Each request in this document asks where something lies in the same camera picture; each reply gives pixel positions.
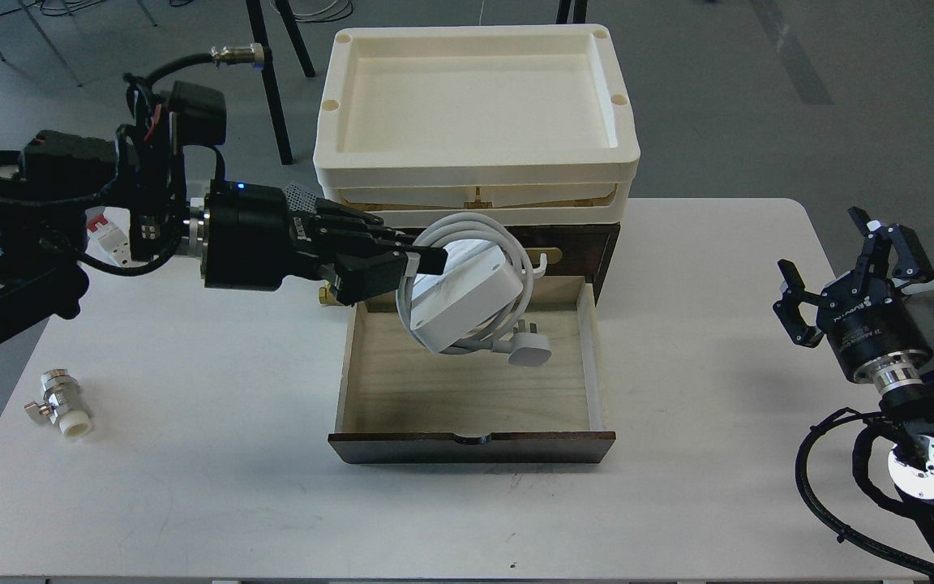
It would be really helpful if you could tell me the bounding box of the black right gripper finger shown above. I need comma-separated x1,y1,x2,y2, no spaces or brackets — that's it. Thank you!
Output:
848,207,934,287
773,260,827,348

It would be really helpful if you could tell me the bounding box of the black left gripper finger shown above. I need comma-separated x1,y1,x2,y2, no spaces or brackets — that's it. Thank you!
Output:
329,247,448,306
311,197,414,248

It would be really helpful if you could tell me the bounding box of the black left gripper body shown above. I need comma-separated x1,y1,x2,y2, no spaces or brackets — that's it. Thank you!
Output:
204,182,323,291

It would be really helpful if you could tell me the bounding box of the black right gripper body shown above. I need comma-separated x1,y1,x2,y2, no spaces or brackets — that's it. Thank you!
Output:
816,271,933,384

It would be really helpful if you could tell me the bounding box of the white power strip with cable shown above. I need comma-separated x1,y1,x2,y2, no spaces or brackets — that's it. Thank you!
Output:
394,212,552,368

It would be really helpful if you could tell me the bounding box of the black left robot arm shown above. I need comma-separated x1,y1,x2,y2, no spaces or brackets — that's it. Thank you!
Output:
0,43,448,344

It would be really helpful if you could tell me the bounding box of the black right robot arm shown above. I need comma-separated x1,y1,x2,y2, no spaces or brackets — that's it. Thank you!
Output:
773,207,934,583

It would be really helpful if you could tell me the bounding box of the dark wooden drawer cabinet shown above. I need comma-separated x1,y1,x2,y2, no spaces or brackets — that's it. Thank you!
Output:
325,221,621,307

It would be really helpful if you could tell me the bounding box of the silver mesh power supply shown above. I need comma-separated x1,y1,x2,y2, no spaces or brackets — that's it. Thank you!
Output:
282,182,318,213

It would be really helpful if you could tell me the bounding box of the open wooden drawer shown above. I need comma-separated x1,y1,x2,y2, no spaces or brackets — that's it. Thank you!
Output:
328,276,616,463

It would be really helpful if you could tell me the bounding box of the black stand leg left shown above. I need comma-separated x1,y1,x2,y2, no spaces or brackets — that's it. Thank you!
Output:
245,1,316,165

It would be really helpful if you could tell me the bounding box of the black stand leg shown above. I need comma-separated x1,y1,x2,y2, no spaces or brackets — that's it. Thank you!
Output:
245,1,316,165
555,0,589,24

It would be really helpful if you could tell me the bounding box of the cream plastic tray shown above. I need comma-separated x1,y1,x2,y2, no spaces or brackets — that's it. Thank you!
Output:
314,24,641,228

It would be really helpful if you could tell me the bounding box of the silver valve white fitting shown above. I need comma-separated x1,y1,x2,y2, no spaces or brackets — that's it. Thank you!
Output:
24,368,93,439

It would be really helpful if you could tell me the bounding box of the black stand leg right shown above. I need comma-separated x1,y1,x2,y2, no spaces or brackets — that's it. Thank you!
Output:
555,0,589,24

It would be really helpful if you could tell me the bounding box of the brass valve red handle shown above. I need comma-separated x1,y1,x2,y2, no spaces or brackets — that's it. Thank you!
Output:
316,282,341,307

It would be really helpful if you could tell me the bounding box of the white drawer handle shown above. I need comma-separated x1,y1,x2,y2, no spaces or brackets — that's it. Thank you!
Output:
529,251,548,278

